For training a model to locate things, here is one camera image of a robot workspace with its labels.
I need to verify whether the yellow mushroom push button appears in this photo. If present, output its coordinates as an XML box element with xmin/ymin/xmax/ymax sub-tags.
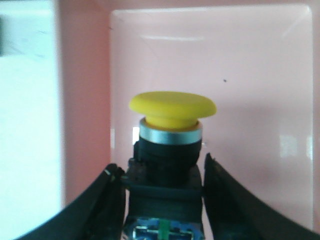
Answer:
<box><xmin>122</xmin><ymin>91</ymin><xmax>217</xmax><ymax>240</ymax></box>

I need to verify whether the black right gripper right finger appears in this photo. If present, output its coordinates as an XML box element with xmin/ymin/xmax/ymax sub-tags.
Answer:
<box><xmin>204</xmin><ymin>153</ymin><xmax>320</xmax><ymax>240</ymax></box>

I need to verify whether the pink plastic bin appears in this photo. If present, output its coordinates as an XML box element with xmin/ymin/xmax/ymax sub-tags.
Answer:
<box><xmin>55</xmin><ymin>0</ymin><xmax>320</xmax><ymax>231</ymax></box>

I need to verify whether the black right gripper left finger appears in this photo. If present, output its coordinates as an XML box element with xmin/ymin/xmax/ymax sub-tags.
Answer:
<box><xmin>20</xmin><ymin>163</ymin><xmax>125</xmax><ymax>240</ymax></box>

